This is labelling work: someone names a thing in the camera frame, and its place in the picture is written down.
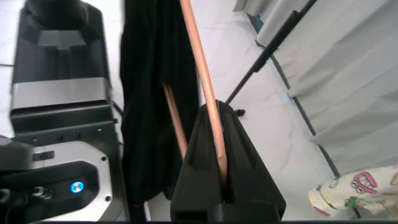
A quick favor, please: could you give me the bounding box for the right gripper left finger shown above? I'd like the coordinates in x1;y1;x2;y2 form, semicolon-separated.
170;103;225;222

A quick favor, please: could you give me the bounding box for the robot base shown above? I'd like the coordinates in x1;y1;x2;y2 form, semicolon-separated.
0;0;129;223

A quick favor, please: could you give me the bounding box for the cream printed garment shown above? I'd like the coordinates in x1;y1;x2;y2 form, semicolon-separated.
307;164;398;218

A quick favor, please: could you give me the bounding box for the white curtain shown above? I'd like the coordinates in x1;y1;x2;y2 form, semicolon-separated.
233;0;398;175

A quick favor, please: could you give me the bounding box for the pink clothes hanger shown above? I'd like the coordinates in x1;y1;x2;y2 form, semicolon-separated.
162;0;229;185

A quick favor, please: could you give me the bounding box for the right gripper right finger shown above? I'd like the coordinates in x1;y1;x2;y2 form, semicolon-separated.
216;100;287;222

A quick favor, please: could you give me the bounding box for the black clothes rack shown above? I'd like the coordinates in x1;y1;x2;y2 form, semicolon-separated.
224;0;318;118

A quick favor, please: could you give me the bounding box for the black garment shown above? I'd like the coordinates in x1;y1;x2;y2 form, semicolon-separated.
119;0;201;215

